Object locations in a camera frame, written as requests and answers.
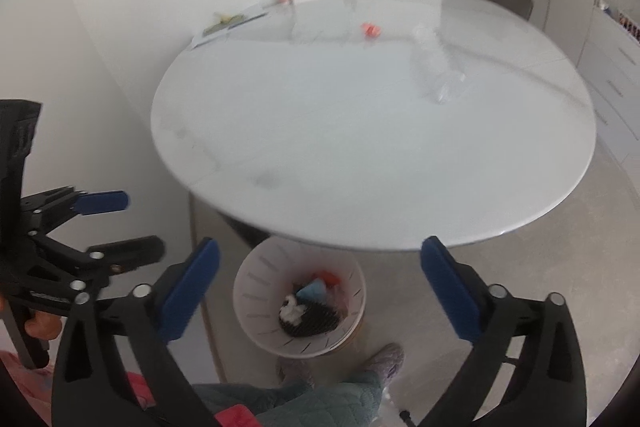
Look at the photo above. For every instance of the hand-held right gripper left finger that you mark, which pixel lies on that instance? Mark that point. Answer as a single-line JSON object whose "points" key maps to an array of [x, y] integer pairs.
{"points": [[187, 292]]}

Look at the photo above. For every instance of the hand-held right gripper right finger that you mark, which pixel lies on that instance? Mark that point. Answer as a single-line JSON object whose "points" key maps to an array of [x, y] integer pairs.
{"points": [[450, 292]]}

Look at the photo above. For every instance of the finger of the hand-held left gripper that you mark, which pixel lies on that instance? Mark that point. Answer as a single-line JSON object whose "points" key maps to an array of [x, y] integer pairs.
{"points": [[102, 202], [135, 252]]}

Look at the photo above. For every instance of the white round waste bin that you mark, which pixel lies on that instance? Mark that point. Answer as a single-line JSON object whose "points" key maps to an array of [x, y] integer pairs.
{"points": [[260, 307]]}

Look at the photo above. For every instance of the red packet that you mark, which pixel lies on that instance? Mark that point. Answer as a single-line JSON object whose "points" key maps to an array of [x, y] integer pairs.
{"points": [[330, 278]]}

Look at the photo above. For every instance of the person's left hand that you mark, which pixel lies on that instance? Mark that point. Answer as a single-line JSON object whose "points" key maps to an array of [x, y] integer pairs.
{"points": [[45, 324]]}

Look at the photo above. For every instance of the red cloth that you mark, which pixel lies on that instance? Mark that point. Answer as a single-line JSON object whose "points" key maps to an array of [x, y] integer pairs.
{"points": [[235, 417]]}

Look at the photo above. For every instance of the person's teal quilted trouser leg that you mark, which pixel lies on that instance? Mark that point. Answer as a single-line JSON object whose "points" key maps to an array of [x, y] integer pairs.
{"points": [[310, 402]]}

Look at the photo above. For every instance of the pink printed garment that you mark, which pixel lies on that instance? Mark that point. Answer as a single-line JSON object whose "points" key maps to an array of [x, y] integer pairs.
{"points": [[25, 392]]}

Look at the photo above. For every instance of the paper sheets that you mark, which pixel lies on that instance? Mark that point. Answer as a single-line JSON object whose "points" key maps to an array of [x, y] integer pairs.
{"points": [[225, 27]]}

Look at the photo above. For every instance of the small orange item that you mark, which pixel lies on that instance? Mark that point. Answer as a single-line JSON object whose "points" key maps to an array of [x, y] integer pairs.
{"points": [[372, 31]]}

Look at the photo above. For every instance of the white drawer cabinet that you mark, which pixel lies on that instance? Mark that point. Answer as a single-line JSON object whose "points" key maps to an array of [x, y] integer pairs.
{"points": [[615, 72]]}

